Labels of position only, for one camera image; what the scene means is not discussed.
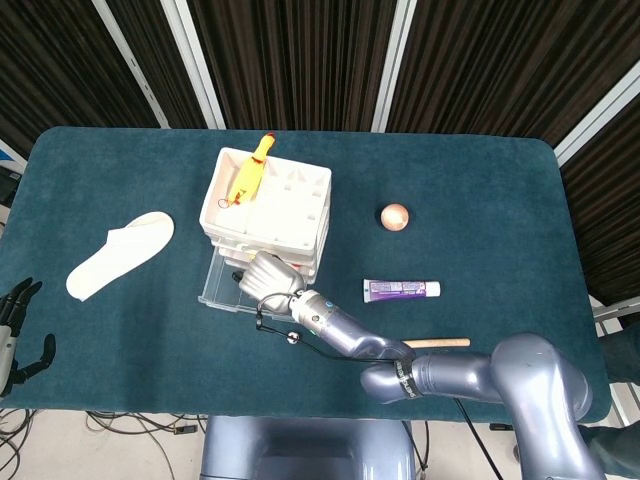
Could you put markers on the teal tablecloth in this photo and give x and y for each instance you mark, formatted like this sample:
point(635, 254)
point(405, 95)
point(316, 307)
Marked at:
point(150, 350)

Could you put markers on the white drawer cabinet frame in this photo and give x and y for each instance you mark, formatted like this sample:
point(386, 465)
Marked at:
point(280, 200)

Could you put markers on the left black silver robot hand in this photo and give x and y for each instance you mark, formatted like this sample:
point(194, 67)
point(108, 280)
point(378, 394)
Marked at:
point(7, 350)

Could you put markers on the white slipper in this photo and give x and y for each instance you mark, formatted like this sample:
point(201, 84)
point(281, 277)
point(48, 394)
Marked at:
point(120, 252)

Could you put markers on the black stand foot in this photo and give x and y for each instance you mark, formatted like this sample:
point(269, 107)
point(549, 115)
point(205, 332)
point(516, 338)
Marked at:
point(500, 427)

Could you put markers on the wooden drumstick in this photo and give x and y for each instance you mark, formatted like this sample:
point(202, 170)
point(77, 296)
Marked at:
point(440, 343)

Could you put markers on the white blue box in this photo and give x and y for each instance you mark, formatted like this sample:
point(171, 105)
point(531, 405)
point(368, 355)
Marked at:
point(10, 155)

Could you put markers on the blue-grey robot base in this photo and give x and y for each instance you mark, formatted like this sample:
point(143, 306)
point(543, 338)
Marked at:
point(300, 450)

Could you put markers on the white partition post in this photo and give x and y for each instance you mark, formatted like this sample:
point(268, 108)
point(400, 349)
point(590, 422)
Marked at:
point(134, 60)
point(395, 65)
point(595, 120)
point(194, 60)

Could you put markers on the black power adapter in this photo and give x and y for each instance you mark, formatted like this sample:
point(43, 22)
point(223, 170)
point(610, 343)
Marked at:
point(185, 429)

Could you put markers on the yellow rubber chicken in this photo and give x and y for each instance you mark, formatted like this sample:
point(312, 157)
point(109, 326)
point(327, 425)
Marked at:
point(248, 172)

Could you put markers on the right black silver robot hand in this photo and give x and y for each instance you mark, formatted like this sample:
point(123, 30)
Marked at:
point(270, 275)

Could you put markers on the wooden ball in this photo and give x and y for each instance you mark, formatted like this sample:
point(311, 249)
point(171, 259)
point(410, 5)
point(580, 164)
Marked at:
point(395, 218)

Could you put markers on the purple white toothpaste tube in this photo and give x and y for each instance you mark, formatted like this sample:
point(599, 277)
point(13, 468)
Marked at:
point(400, 290)

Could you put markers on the white metal stand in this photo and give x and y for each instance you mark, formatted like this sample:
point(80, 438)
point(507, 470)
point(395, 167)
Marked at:
point(612, 312)

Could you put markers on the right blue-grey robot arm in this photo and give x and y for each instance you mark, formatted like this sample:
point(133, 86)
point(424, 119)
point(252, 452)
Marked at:
point(450, 375)

